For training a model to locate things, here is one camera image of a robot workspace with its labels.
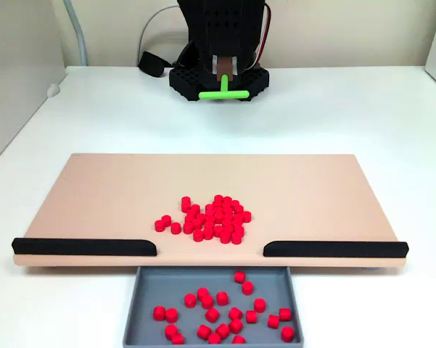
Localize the green T-shaped pusher tool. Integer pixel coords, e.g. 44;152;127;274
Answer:
198;56;250;101

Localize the grey flexible tube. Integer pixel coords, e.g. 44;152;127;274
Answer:
62;0;89;67

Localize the peach flat board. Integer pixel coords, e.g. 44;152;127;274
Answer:
13;153;408;269

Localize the beige partition panel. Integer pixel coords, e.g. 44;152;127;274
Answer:
0;0;67;171

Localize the grey shallow tray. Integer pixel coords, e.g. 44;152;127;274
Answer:
122;266;305;346

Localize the red black white servo cable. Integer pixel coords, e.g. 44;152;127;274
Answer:
255;1;273;70

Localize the thin grey cable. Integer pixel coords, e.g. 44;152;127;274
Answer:
136;4;179;68

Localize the black board edge rail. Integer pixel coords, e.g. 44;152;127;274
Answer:
11;238;157;258
263;240;410;259

